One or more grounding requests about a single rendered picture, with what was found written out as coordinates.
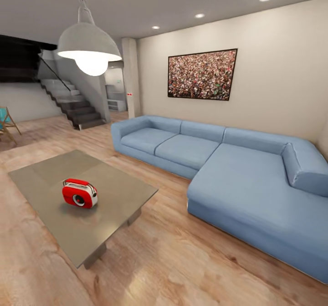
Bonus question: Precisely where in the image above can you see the radio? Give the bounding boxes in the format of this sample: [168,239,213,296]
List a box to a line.
[62,178,98,209]

